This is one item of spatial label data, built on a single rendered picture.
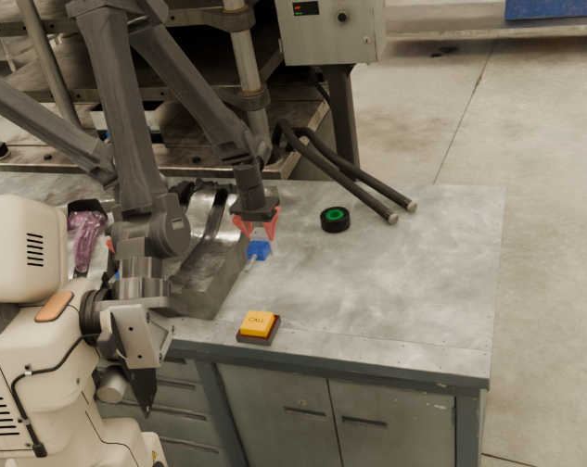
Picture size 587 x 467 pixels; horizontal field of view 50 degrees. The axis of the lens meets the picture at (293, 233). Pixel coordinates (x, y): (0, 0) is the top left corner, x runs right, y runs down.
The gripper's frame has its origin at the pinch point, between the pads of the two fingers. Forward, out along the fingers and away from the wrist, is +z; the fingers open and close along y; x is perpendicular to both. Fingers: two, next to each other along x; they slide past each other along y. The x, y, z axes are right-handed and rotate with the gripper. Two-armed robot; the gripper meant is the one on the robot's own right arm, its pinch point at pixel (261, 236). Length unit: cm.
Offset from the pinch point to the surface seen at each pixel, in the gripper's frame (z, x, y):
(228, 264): 8.7, 0.6, 10.1
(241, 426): 54, 14, 11
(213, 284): 8.0, 9.3, 10.0
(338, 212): 11.2, -28.3, -10.0
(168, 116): 3, -73, 65
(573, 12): 60, -356, -81
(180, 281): 7.9, 9.2, 19.0
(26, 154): 15, -64, 128
